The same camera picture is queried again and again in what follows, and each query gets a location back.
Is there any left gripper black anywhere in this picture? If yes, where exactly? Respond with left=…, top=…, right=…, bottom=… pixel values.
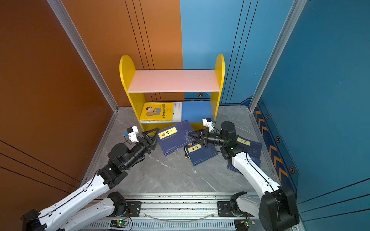
left=123, top=128, right=159, bottom=172

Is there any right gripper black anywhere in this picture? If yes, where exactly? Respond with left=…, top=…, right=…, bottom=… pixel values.
left=189, top=128, right=227, bottom=149

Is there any navy book yellow label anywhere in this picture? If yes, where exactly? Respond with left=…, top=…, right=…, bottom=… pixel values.
left=157, top=120, right=194, bottom=157

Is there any white La Dame book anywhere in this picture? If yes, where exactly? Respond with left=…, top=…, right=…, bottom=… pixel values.
left=140, top=102, right=182, bottom=124

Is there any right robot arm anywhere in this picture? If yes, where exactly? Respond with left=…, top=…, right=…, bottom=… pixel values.
left=188, top=119, right=300, bottom=231

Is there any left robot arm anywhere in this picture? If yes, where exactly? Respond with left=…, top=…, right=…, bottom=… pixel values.
left=21, top=128, right=160, bottom=231

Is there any yellow pink blue bookshelf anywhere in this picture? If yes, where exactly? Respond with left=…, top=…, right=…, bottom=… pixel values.
left=119, top=54, right=225, bottom=130

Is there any black book orange title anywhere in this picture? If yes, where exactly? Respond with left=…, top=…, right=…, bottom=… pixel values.
left=184, top=145, right=190, bottom=158

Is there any left green circuit board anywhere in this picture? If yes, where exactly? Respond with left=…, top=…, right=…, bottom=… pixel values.
left=109, top=219, right=130, bottom=230

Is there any green circuit board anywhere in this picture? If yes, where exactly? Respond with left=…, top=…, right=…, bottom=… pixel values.
left=109, top=219, right=130, bottom=230
left=234, top=219, right=255, bottom=231

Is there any right green circuit board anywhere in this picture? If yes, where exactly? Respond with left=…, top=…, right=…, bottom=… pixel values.
left=234, top=219, right=255, bottom=231

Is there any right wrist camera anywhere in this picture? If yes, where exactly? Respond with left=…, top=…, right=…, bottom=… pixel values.
left=202, top=118, right=214, bottom=132

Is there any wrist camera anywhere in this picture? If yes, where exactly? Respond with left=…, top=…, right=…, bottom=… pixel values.
left=124, top=126, right=139, bottom=143
left=202, top=118, right=214, bottom=132

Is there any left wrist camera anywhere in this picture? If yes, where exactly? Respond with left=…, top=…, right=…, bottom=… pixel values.
left=124, top=126, right=139, bottom=143

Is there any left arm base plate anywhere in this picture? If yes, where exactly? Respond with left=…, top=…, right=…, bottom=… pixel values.
left=111, top=201, right=142, bottom=218

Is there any aluminium frame rail front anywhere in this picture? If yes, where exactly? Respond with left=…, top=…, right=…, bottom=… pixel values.
left=72, top=193, right=266, bottom=231

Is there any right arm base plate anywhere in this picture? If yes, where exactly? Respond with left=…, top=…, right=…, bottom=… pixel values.
left=217, top=201, right=238, bottom=217

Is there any right aluminium corner post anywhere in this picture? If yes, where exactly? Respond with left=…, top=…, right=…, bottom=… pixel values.
left=249, top=0, right=307, bottom=113

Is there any aluminium corner post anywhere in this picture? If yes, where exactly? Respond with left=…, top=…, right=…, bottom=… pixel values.
left=249, top=0, right=307, bottom=113
left=47, top=0, right=119, bottom=113

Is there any left aluminium corner post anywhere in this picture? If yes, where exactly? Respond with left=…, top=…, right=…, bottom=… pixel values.
left=47, top=0, right=119, bottom=113

